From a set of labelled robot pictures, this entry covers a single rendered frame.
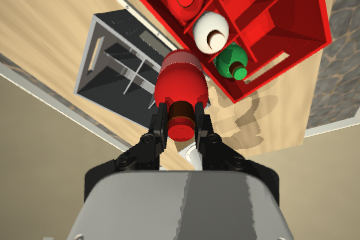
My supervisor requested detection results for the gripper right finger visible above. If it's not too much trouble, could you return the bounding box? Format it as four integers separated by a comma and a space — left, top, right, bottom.
194, 102, 280, 208

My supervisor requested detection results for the white bottle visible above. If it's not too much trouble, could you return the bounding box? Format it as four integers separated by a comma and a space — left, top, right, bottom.
192, 11, 229, 54

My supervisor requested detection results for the green bottle with dark red label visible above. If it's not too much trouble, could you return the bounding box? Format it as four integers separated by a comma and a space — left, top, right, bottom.
213, 41, 248, 80

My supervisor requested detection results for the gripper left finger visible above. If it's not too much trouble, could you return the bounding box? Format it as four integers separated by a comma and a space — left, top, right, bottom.
84, 103, 168, 203

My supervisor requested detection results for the grey divided crate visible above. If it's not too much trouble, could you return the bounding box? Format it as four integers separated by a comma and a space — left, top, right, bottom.
73, 9, 173, 130

